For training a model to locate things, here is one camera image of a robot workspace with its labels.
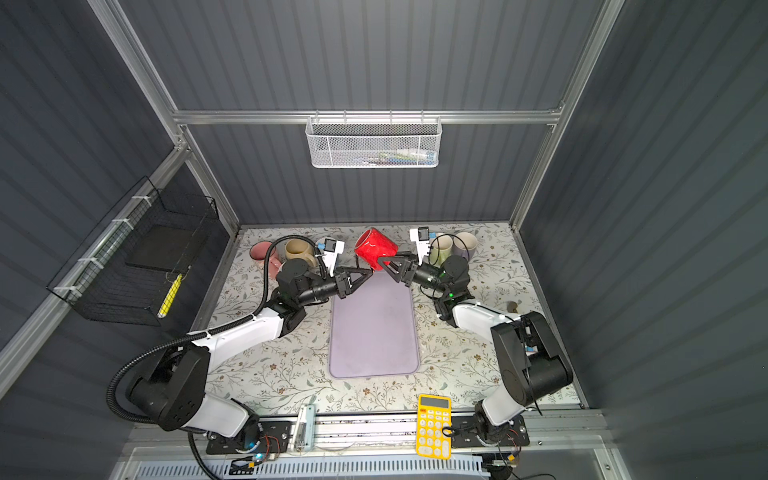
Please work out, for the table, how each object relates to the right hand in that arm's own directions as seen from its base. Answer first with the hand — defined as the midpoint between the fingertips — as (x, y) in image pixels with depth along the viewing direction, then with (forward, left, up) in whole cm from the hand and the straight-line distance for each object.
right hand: (383, 265), depth 75 cm
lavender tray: (-5, +4, -26) cm, 27 cm away
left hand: (0, +3, -2) cm, 4 cm away
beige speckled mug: (+25, +33, -22) cm, 47 cm away
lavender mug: (+23, -26, -21) cm, 41 cm away
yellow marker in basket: (-10, +49, +2) cm, 50 cm away
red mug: (+2, +2, +5) cm, 6 cm away
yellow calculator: (-28, -13, -25) cm, 40 cm away
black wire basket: (-4, +63, +3) cm, 63 cm away
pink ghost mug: (+20, +44, -17) cm, 51 cm away
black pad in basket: (+3, +54, +4) cm, 55 cm away
